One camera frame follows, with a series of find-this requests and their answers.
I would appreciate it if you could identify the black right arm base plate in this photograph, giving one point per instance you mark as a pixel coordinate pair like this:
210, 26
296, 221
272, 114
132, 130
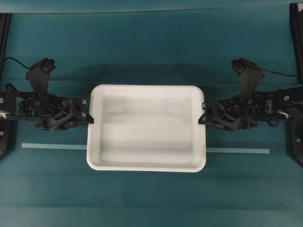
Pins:
296, 124

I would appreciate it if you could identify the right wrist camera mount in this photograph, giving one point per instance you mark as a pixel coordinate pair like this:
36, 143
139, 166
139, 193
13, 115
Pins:
249, 75

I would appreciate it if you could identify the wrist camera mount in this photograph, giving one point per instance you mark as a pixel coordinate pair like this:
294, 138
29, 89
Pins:
38, 75
249, 75

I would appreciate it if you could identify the light blue tape strip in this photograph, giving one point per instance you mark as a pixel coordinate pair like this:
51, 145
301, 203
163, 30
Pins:
52, 146

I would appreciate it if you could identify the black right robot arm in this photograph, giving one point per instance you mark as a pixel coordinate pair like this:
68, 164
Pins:
281, 105

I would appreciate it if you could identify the white plastic tray case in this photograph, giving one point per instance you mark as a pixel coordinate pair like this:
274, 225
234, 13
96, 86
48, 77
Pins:
146, 128

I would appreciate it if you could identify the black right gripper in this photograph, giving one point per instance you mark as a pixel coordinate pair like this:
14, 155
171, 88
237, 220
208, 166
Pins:
241, 112

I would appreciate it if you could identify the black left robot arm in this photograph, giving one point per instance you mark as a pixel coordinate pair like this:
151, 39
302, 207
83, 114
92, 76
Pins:
9, 100

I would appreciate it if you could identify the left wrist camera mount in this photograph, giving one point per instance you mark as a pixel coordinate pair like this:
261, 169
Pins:
38, 75

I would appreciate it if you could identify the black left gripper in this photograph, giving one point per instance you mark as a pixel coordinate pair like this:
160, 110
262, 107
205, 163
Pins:
50, 112

